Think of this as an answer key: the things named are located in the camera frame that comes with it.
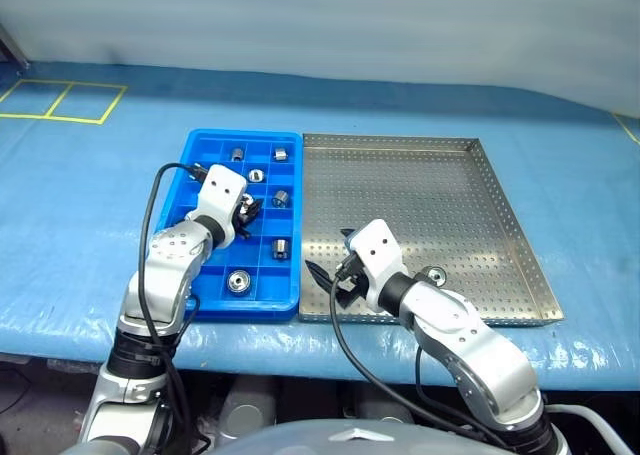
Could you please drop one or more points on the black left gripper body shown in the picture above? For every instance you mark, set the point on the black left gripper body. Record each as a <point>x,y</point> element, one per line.
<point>241,220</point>

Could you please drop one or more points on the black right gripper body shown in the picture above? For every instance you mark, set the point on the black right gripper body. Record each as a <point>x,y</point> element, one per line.
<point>352,292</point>

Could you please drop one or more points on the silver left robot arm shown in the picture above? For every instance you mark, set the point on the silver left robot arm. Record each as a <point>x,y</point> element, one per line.
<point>170,255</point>

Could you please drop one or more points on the blue plastic compartment tray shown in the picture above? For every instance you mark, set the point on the blue plastic compartment tray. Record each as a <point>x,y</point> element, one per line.
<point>270,225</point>

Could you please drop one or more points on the perforated steel tray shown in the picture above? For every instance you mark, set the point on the perforated steel tray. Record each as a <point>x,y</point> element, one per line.
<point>425,185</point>

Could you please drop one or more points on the dark grey rounded housing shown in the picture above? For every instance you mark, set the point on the dark grey rounded housing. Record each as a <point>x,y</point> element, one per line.
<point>247,415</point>
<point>385,410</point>

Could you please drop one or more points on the silver robot torso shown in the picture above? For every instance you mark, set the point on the silver robot torso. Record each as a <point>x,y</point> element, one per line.
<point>360,442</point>

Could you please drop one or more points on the blue plastic table cover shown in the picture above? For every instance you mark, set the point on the blue plastic table cover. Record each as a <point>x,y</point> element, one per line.
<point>75,225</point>

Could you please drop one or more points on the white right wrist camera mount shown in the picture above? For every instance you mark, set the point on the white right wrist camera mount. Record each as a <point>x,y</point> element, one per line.
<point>380,247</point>

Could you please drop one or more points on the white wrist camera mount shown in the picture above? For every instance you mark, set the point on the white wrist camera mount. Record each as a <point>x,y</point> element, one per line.
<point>222,190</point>
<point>380,247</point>

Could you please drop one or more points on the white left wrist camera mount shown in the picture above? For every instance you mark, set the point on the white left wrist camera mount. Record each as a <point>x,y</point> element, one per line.
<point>222,190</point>

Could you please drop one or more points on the grey metal frame post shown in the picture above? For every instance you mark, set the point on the grey metal frame post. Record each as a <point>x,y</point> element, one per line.
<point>12,47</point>

